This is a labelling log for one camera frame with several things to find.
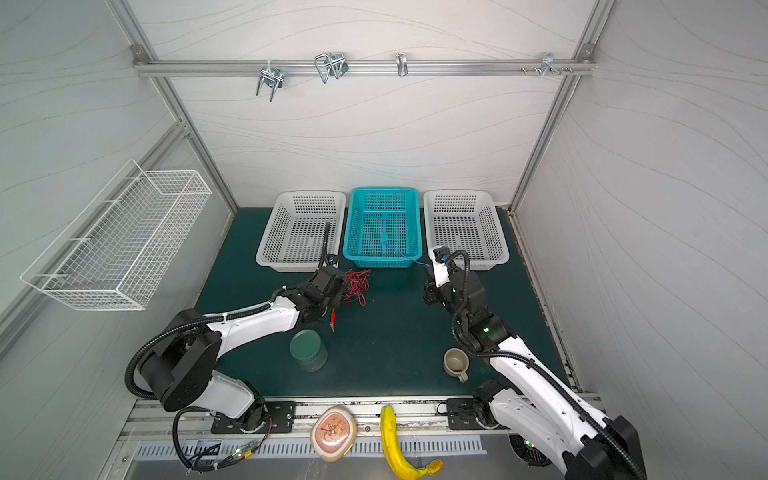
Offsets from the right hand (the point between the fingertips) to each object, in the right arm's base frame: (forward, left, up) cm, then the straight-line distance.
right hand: (434, 259), depth 77 cm
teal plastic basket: (+30, +17, -22) cm, 41 cm away
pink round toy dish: (-38, +23, -19) cm, 48 cm away
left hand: (+1, +29, -15) cm, 33 cm away
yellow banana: (-40, +9, -17) cm, 45 cm away
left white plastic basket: (+24, +50, -21) cm, 59 cm away
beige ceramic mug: (-19, -7, -22) cm, 30 cm away
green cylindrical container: (-20, +32, -13) cm, 40 cm away
